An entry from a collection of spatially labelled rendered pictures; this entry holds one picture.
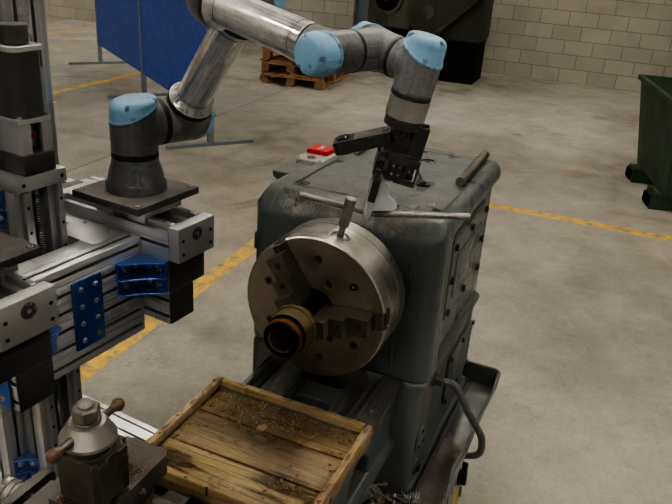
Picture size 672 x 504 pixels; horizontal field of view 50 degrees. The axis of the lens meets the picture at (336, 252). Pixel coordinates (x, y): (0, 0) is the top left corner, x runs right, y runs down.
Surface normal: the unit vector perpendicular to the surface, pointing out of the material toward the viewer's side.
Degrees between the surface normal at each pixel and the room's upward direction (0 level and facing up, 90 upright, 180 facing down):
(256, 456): 0
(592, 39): 90
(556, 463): 0
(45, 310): 90
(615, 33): 90
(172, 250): 90
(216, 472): 0
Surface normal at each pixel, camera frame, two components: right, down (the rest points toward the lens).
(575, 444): 0.07, -0.91
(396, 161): -0.08, 0.46
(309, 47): -0.70, 0.25
